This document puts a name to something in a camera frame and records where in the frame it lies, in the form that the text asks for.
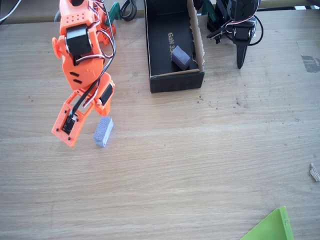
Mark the black cardboard box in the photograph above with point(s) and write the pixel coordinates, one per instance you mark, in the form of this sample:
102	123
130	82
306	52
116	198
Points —
165	80

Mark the purple foam block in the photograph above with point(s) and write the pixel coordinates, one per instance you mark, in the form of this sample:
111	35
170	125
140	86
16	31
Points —
103	131
180	58

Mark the orange camera mount with camera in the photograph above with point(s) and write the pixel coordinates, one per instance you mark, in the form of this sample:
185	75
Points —
67	125

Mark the orange gripper black servo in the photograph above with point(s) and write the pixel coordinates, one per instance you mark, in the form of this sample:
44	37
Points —
106	93

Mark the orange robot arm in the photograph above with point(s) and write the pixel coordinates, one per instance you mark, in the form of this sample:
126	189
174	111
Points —
82	72

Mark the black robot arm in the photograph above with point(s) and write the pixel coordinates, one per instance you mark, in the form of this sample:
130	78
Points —
225	12

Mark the bright green plastic plate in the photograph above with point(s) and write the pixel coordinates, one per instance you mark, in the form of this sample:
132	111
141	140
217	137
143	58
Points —
272	227

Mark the brown cardboard strip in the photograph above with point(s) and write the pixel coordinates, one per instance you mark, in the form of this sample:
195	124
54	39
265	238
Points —
197	42

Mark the small wood chip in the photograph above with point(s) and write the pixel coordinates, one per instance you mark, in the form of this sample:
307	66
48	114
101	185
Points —
315	172

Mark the dark green table clamp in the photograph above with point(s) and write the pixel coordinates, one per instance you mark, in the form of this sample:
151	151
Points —
208	11
113	15

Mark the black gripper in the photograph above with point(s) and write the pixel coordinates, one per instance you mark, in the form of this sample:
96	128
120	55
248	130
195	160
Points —
241	51

